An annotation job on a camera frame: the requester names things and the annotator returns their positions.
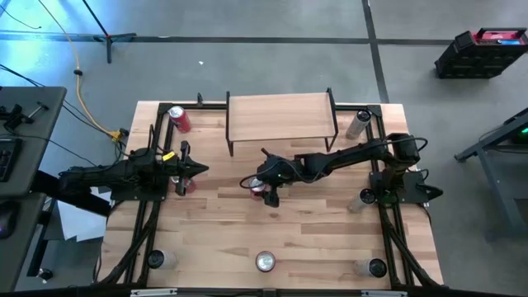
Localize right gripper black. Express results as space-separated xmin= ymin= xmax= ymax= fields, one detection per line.
xmin=255 ymin=147 xmax=299 ymax=209

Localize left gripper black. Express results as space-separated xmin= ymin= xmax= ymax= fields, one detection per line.
xmin=163 ymin=139 xmax=210 ymax=197

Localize red Fanta soda can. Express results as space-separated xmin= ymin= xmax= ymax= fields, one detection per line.
xmin=170 ymin=175 xmax=198 ymax=196
xmin=248 ymin=177 xmax=273 ymax=202
xmin=167 ymin=105 xmax=193 ymax=134
xmin=254 ymin=250 xmax=277 ymax=274

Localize silver Celsius slim can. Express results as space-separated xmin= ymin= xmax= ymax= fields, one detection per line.
xmin=353 ymin=257 xmax=389 ymax=279
xmin=346 ymin=187 xmax=377 ymax=214
xmin=147 ymin=248 xmax=179 ymax=271
xmin=345 ymin=109 xmax=372 ymax=141

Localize wooden shelf black metal legs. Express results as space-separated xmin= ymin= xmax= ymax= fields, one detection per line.
xmin=224 ymin=87 xmax=340 ymax=158

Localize yellow and black plug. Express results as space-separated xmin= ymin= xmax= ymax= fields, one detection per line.
xmin=107 ymin=127 xmax=130 ymax=144

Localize black diagonal support beam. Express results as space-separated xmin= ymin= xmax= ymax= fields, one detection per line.
xmin=31 ymin=169 xmax=112 ymax=219

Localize white paper sheets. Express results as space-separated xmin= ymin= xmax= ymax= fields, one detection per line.
xmin=56 ymin=186 xmax=113 ymax=243

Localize black tripod stand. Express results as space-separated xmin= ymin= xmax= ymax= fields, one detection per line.
xmin=81 ymin=0 xmax=138 ymax=65

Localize grey desk with keyboard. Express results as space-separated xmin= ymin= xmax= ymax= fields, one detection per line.
xmin=0 ymin=85 xmax=68 ymax=197

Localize black clamp tool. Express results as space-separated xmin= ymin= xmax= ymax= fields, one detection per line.
xmin=0 ymin=101 xmax=50 ymax=131

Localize black keyboard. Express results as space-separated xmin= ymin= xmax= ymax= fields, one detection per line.
xmin=0 ymin=138 xmax=24 ymax=183

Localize black computer mouse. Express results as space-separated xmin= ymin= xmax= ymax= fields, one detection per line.
xmin=0 ymin=200 xmax=20 ymax=241

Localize grey desk with mouse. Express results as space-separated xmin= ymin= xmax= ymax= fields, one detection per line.
xmin=0 ymin=191 xmax=47 ymax=295

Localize grey metal side table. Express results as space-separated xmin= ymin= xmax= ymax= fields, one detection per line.
xmin=453 ymin=106 xmax=528 ymax=243

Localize black and red tool case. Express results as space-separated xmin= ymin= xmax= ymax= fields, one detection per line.
xmin=434 ymin=26 xmax=528 ymax=80

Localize device with green light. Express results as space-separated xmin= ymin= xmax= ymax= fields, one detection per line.
xmin=510 ymin=125 xmax=528 ymax=145

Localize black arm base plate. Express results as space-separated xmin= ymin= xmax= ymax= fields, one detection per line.
xmin=110 ymin=169 xmax=171 ymax=203
xmin=369 ymin=168 xmax=432 ymax=205

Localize black aluminium table frame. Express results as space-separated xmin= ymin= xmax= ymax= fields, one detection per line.
xmin=97 ymin=101 xmax=446 ymax=290

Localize silver metal bracket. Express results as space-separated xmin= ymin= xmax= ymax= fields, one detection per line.
xmin=360 ymin=290 xmax=408 ymax=297
xmin=130 ymin=288 xmax=179 ymax=297

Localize yellow extension cable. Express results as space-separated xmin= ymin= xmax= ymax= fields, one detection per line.
xmin=37 ymin=0 xmax=121 ymax=139

